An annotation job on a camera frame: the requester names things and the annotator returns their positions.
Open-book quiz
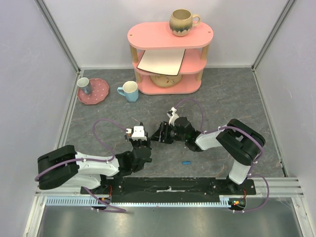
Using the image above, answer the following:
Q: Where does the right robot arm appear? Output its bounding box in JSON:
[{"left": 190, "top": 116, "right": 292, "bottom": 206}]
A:
[{"left": 151, "top": 117, "right": 266, "bottom": 195}]

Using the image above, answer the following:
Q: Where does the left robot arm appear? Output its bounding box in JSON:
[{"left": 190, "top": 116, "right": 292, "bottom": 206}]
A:
[{"left": 35, "top": 139, "right": 152, "bottom": 194}]

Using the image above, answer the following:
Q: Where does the beige floral bowl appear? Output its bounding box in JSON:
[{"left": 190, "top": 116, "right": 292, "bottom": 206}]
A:
[{"left": 150, "top": 75, "right": 182, "bottom": 88}]

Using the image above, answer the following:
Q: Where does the light blue mug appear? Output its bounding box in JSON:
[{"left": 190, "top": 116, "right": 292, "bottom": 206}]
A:
[{"left": 117, "top": 81, "right": 139, "bottom": 103}]

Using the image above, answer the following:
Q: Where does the pink dotted plate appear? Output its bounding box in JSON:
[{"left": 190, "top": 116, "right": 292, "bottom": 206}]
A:
[{"left": 77, "top": 78, "right": 110, "bottom": 105}]

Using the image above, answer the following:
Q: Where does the white square plate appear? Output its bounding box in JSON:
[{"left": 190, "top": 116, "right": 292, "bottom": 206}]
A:
[{"left": 137, "top": 49, "right": 186, "bottom": 76}]

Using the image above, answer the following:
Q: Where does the grey small mug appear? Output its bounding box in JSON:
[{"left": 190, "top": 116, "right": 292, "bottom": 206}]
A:
[{"left": 77, "top": 78, "right": 92, "bottom": 95}]

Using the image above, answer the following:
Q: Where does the pink three-tier shelf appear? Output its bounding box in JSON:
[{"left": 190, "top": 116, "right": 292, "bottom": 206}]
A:
[{"left": 127, "top": 22, "right": 213, "bottom": 95}]

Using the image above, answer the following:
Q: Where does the beige ceramic mug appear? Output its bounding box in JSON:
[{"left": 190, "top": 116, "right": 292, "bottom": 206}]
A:
[{"left": 169, "top": 9, "right": 201, "bottom": 37}]

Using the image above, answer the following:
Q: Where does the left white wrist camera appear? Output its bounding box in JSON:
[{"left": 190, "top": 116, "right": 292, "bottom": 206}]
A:
[{"left": 126, "top": 125, "right": 147, "bottom": 141}]

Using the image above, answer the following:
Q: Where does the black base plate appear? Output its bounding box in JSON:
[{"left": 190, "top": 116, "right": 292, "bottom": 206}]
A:
[{"left": 90, "top": 177, "right": 256, "bottom": 196}]

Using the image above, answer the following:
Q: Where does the grey slotted cable duct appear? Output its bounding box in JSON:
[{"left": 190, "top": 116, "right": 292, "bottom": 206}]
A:
[{"left": 45, "top": 195, "right": 247, "bottom": 207}]

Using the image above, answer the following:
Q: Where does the aluminium front rail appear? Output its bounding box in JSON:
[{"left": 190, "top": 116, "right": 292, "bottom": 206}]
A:
[{"left": 34, "top": 176, "right": 306, "bottom": 198}]

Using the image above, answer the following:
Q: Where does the left aluminium frame post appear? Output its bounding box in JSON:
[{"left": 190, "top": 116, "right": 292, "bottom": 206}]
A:
[{"left": 35, "top": 0, "right": 81, "bottom": 73}]

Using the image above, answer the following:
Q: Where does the aluminium frame post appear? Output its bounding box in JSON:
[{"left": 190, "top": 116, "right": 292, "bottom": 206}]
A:
[
  {"left": 35, "top": 0, "right": 81, "bottom": 73},
  {"left": 251, "top": 0, "right": 296, "bottom": 72}
]

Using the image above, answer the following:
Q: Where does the right aluminium frame post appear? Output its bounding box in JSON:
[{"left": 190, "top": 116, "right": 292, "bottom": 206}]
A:
[{"left": 251, "top": 0, "right": 296, "bottom": 72}]

